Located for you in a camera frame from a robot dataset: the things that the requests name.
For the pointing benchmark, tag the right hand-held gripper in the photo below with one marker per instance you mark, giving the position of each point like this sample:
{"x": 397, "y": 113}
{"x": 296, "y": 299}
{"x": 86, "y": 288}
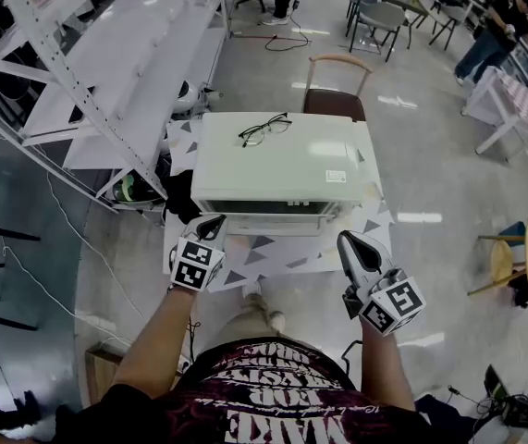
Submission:
{"x": 393, "y": 301}

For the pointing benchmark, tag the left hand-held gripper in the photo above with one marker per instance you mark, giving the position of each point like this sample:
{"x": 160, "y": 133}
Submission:
{"x": 194, "y": 266}

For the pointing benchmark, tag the white toaster oven door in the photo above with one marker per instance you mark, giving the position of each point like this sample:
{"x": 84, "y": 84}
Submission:
{"x": 273, "y": 227}

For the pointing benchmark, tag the white toaster oven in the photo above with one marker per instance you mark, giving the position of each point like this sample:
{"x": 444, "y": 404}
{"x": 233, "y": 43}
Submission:
{"x": 282, "y": 169}

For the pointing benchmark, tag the person's right forearm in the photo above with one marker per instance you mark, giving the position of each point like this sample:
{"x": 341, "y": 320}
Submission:
{"x": 386, "y": 368}

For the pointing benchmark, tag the person's left forearm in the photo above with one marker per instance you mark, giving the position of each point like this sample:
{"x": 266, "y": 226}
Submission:
{"x": 152, "y": 345}

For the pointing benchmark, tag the table with grey triangle cloth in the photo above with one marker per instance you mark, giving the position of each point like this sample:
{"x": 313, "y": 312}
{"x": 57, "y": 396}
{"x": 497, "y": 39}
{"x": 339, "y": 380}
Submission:
{"x": 291, "y": 252}

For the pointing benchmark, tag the person's white shoe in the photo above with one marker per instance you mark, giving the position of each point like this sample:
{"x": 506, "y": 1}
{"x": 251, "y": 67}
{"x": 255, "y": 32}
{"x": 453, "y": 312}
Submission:
{"x": 251, "y": 288}

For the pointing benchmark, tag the green and black helmet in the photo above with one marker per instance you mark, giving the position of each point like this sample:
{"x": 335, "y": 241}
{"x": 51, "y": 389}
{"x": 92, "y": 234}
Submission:
{"x": 129, "y": 188}

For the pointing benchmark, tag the person's beige trouser leg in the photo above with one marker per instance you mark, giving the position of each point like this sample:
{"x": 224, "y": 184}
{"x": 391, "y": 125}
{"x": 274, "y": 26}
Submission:
{"x": 249, "y": 326}

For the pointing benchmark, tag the black-rimmed eyeglasses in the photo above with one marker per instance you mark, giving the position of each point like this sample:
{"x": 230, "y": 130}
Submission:
{"x": 263, "y": 130}

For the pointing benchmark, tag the white round appliance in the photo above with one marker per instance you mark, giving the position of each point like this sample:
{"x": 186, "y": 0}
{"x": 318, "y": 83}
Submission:
{"x": 187, "y": 95}

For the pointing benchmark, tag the yellow wooden stool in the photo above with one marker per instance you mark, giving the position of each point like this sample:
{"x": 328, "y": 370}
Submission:
{"x": 501, "y": 259}

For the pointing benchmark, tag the wooden chair with brown seat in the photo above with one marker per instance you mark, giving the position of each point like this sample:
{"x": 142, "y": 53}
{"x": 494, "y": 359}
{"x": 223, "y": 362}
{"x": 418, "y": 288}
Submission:
{"x": 333, "y": 102}

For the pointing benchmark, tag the person's black printed shirt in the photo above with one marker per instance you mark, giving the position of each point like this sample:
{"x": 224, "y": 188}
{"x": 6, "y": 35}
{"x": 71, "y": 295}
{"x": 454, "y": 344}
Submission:
{"x": 263, "y": 405}

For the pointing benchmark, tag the black laptop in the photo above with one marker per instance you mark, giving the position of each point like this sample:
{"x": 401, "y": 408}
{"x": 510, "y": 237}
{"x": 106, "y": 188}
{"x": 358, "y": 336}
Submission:
{"x": 494, "y": 384}

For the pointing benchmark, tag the dark blue cloth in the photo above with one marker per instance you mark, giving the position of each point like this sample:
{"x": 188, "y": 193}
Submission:
{"x": 444, "y": 426}

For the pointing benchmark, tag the white metal shelf rack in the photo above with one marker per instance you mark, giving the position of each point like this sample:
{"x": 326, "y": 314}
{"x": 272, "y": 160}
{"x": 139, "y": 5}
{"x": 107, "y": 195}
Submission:
{"x": 106, "y": 63}

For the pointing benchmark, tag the white table with checked cloth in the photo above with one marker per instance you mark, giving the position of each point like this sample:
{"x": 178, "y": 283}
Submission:
{"x": 513, "y": 100}

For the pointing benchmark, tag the black equipment box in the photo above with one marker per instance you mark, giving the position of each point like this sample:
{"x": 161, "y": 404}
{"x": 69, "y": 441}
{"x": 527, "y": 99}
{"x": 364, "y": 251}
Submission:
{"x": 524, "y": 412}

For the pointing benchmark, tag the grey metal chair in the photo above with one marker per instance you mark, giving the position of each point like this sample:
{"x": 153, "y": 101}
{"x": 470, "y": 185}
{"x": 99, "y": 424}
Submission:
{"x": 450, "y": 16}
{"x": 379, "y": 16}

